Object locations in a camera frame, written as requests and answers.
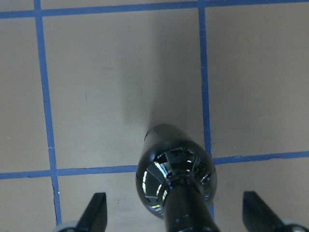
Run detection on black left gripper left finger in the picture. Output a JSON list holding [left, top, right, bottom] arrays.
[[75, 192, 107, 232]]

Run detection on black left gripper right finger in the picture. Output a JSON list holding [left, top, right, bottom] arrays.
[[242, 191, 286, 232]]

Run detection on dark glass wine bottle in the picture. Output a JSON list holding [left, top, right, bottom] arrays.
[[136, 124, 219, 232]]

